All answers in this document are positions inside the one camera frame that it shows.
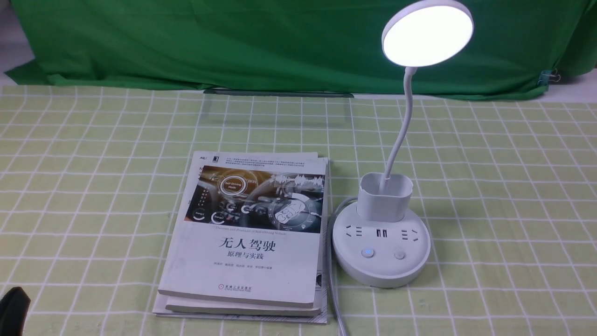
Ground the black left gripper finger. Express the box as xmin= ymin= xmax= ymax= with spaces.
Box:
xmin=0 ymin=287 xmax=31 ymax=336

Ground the white desk lamp with socket base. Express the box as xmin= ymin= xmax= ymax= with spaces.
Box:
xmin=328 ymin=0 xmax=474 ymax=288

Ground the green checkered tablecloth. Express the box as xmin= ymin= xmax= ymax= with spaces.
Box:
xmin=0 ymin=86 xmax=597 ymax=336

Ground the middle white book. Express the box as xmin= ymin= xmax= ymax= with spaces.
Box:
xmin=165 ymin=158 xmax=329 ymax=317

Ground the top self-driving textbook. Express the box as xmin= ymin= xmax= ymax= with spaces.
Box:
xmin=158 ymin=151 xmax=327 ymax=309

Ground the clear glass sheet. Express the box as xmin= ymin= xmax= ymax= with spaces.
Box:
xmin=198 ymin=88 xmax=354 ymax=129

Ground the green backdrop cloth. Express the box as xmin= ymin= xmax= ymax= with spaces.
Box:
xmin=7 ymin=0 xmax=596 ymax=100

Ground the metal binder clip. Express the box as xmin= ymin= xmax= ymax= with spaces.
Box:
xmin=537 ymin=69 xmax=562 ymax=86

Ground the white lamp power cable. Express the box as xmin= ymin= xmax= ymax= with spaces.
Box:
xmin=327 ymin=196 xmax=359 ymax=336

